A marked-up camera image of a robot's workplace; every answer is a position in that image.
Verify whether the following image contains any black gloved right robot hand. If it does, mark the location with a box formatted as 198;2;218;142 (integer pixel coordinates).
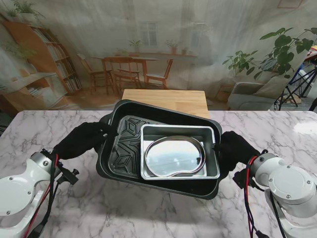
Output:
213;130;261;179

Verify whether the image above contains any wooden top metal frame shelf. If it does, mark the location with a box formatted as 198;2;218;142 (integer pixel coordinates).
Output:
122;89;211;119

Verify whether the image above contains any black tripod stand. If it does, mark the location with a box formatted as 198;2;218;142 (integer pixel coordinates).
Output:
273;65;317;112

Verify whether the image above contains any red black cable bundle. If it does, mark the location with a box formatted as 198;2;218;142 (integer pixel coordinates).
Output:
244;156;269;238
23;153;63;238

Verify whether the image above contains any oval stainless steel plate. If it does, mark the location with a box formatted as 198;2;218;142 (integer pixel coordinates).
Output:
145;135;207;178

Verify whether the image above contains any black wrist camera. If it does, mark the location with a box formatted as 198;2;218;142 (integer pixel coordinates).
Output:
232;170;256;189
59;166;80;185

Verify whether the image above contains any black patterned baking tray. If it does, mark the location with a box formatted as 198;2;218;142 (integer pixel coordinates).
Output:
96;99;223;200

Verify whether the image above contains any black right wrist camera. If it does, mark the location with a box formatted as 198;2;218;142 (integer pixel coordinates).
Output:
232;170;256;189

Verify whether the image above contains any printed room scene backdrop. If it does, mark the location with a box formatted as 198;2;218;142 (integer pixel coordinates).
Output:
0;0;317;112

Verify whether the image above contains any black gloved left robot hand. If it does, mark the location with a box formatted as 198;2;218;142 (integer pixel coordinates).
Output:
53;121;119;161

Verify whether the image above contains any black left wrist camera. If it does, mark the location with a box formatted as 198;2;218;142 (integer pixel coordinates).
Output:
59;166;80;185

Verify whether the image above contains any silver rectangular baking tin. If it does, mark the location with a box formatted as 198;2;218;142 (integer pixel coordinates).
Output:
140;124;221;181

